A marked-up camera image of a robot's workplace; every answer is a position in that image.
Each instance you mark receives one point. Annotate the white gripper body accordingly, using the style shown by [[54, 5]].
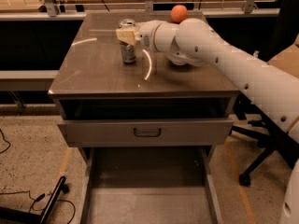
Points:
[[146, 34]]

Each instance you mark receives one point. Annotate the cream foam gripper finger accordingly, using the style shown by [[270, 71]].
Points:
[[128, 35]]

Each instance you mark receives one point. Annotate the silver redbull can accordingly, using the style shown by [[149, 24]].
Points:
[[127, 50]]

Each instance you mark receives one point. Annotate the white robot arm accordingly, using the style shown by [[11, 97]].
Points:
[[273, 91]]

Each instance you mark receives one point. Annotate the white ceramic bowl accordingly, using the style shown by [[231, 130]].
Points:
[[177, 60]]

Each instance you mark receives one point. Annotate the grey metal counter cabinet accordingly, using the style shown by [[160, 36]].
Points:
[[94, 83]]

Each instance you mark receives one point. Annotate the orange fruit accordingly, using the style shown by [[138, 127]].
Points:
[[179, 13]]

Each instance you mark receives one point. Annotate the grey upper drawer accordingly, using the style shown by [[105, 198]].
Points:
[[145, 133]]

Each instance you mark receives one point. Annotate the cardboard box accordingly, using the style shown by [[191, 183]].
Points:
[[288, 59]]

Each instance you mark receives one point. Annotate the open grey lower drawer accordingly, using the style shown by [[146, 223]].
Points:
[[149, 185]]

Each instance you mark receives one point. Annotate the black office chair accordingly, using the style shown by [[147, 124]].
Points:
[[275, 140]]

